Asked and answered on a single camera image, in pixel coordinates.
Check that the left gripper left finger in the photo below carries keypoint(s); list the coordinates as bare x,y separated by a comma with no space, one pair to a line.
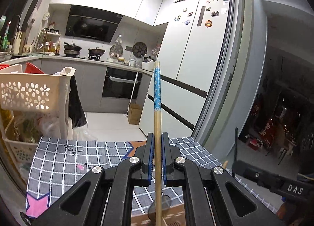
143,176

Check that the cardboard box on floor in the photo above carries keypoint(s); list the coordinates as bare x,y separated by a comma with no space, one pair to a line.
134,114

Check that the beige plastic utensil holder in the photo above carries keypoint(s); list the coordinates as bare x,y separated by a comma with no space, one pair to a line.
174,215

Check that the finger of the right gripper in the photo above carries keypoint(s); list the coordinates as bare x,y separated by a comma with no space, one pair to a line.
235,148

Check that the black range hood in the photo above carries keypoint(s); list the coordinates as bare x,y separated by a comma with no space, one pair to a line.
92,23

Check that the black pot on stove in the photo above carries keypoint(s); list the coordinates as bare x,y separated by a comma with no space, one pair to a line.
95,53

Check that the white refrigerator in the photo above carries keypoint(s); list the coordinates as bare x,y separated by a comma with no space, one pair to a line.
188,56

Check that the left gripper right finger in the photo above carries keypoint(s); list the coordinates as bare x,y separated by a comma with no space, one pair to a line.
171,176

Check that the blue patterned wooden chopstick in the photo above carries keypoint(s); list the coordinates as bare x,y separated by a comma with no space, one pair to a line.
157,141

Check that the black wok on stove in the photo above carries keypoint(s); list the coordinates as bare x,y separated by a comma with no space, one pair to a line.
71,50

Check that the beige flower-cutout storage cart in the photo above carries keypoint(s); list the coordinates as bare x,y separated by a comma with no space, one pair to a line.
38,93

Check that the black built-in oven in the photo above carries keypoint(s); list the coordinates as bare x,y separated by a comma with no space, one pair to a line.
121,84

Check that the grey checked star tablecloth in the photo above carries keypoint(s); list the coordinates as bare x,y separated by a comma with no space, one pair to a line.
58,164

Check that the black cloth on cart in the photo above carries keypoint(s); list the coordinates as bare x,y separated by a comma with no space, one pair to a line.
76,112

